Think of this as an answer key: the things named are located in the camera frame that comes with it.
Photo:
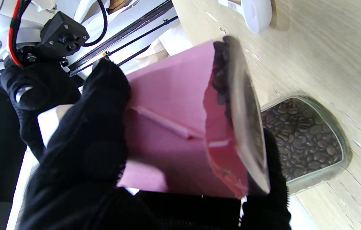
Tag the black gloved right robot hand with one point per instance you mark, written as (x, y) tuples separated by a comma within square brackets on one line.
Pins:
[(40, 86)]

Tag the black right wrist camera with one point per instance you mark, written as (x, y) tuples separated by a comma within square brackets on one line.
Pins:
[(62, 35)]

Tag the pink square coffee jar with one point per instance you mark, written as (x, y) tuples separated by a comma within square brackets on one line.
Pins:
[(174, 95)]

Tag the black stand frame bars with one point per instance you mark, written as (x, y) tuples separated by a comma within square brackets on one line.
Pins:
[(126, 32)]

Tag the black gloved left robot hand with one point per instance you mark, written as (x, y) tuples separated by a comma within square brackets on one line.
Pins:
[(81, 166)]

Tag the glass jar of coffee beans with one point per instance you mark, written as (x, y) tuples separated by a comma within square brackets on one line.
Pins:
[(305, 140)]

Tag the white plastic spoon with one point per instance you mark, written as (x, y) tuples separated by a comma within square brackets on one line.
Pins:
[(257, 12)]

